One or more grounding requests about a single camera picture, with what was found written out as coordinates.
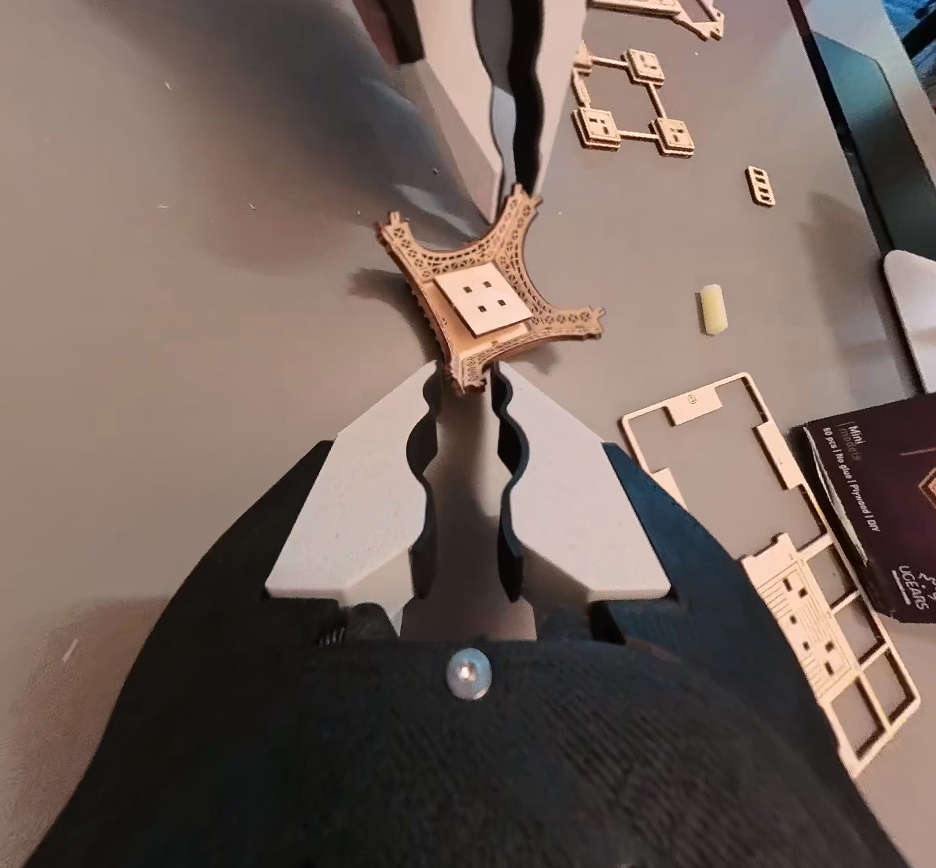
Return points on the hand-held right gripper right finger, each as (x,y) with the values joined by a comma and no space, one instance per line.
(585,517)

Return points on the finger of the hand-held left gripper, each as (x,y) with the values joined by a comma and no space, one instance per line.
(446,41)
(567,19)

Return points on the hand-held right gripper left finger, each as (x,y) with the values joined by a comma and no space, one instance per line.
(344,517)

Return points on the plywood cutout frame sheet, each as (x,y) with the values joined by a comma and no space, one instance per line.
(775,575)

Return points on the wooden lattice tower base model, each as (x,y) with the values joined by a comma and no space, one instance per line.
(482,297)

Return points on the small cream wax cylinder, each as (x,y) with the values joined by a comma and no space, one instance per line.
(712,308)

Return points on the small slotted wooden piece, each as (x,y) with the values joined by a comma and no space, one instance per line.
(760,188)

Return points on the dark purple kit box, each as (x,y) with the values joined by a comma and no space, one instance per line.
(877,517)

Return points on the dark flat panel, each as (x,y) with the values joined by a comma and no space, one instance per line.
(877,122)

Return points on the white rounded plastic object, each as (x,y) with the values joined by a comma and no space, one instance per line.
(910,312)

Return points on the wooden square four-pad frame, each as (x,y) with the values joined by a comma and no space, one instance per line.
(599,125)

